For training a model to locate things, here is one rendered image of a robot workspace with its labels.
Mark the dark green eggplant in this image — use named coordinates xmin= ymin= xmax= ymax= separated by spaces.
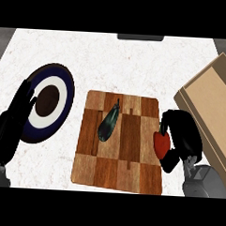
xmin=97 ymin=98 xmax=122 ymax=143

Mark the blue white brown plate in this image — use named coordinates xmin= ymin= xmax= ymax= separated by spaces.
xmin=19 ymin=60 xmax=77 ymax=146

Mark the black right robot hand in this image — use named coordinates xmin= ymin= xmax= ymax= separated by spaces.
xmin=158 ymin=108 xmax=206 ymax=176

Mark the red bell pepper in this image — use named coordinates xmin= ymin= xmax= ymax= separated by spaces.
xmin=151 ymin=126 xmax=173 ymax=161

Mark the checkered wooden cutting board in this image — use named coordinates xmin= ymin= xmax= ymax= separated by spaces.
xmin=69 ymin=88 xmax=169 ymax=196

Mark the cardboard box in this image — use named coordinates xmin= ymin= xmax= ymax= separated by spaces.
xmin=168 ymin=49 xmax=226 ymax=194

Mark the dark grey appliance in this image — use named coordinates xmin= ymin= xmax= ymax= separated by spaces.
xmin=117 ymin=34 xmax=165 ymax=42

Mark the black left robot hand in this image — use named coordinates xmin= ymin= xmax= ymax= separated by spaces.
xmin=0 ymin=77 xmax=38 ymax=169

